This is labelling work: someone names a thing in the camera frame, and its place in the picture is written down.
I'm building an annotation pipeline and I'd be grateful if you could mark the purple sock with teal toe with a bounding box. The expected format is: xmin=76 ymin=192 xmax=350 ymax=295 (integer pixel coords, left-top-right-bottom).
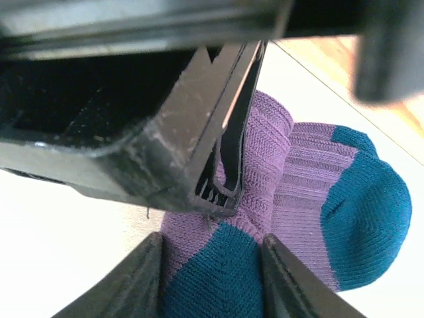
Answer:
xmin=158 ymin=89 xmax=413 ymax=318

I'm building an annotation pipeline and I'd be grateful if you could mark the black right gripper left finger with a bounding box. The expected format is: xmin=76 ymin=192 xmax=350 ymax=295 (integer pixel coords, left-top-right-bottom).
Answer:
xmin=51 ymin=231 xmax=165 ymax=318

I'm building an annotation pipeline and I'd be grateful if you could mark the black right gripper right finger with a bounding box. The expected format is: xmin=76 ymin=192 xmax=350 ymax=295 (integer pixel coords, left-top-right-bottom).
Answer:
xmin=260 ymin=233 xmax=367 ymax=318

